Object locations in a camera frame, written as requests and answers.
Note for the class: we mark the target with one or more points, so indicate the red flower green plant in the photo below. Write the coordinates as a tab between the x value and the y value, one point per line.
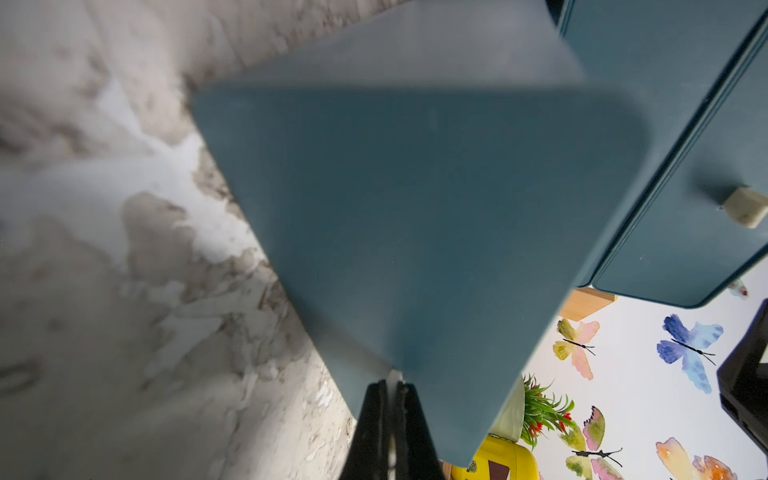
544	412

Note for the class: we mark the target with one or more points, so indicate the wooden wall shelf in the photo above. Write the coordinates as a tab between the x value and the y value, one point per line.
585	302

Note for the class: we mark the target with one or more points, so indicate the yellow toy on shelf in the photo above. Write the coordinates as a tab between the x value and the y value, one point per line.
497	459

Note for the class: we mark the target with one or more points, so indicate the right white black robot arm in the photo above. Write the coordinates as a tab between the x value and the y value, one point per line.
742	381

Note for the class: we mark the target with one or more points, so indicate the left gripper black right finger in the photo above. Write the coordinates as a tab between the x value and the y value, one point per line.
415	454

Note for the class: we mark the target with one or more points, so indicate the dark teal drawer cabinet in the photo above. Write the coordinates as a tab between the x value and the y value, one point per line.
698	69

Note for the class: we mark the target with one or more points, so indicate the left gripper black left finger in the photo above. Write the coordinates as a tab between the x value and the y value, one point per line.
368	457

